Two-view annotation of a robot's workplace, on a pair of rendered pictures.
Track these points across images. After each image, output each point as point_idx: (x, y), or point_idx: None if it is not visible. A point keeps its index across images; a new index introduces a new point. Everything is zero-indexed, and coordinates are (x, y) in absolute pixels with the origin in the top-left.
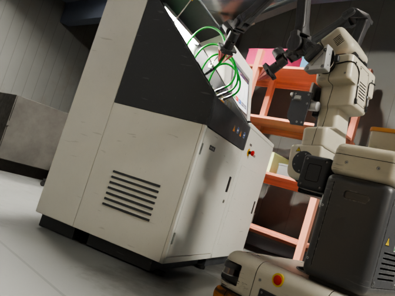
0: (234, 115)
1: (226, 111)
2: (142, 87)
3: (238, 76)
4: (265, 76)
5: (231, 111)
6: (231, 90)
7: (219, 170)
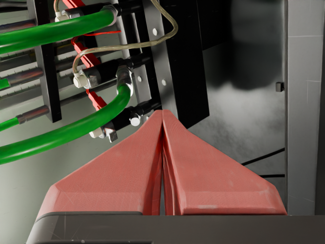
0: (323, 120)
1: (323, 208)
2: None
3: (15, 48)
4: (155, 161)
5: (319, 172)
6: (111, 19)
7: None
